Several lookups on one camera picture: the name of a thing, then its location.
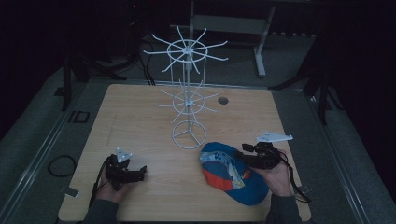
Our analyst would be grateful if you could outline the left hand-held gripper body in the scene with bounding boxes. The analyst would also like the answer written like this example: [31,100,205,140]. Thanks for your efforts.
[105,147,140,191]

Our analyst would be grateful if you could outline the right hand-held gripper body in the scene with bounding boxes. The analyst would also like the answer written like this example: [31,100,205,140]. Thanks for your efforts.
[247,131,294,171]

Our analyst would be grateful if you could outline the blue and orange cap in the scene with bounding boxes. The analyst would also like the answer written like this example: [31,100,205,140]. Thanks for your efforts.
[199,142,271,206]

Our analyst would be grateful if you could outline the white wire rotating rack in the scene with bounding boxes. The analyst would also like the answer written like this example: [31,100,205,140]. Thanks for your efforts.
[143,25,230,150]

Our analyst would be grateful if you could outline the person's left hand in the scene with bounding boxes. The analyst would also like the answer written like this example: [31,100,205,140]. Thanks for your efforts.
[94,179,136,203]

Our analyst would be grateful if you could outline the person's right hand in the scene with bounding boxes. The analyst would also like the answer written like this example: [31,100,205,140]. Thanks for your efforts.
[258,161,295,198]

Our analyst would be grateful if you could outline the black metal stand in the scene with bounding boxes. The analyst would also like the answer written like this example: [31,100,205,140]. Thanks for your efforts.
[53,18,139,112]
[270,36,345,126]

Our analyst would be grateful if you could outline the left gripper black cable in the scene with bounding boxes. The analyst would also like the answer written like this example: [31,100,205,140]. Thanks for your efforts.
[88,155,110,209]

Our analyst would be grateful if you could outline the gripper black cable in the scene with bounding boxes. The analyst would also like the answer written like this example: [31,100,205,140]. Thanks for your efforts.
[278,150,312,204]
[88,155,110,209]

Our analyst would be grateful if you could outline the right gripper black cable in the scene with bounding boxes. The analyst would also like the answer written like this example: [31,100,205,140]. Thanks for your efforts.
[278,150,312,204]

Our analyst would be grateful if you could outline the grey metal table bracket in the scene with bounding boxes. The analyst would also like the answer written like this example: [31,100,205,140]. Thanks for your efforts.
[64,186,80,199]

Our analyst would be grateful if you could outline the black rectangular floor bracket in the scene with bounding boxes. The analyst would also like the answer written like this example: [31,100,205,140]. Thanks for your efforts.
[67,109,91,123]

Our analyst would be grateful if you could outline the black cables behind table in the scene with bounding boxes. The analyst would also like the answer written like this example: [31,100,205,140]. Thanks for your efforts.
[136,41,157,87]

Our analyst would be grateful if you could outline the white metal desk frame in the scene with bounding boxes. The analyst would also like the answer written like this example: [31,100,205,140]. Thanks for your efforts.
[188,0,276,78]

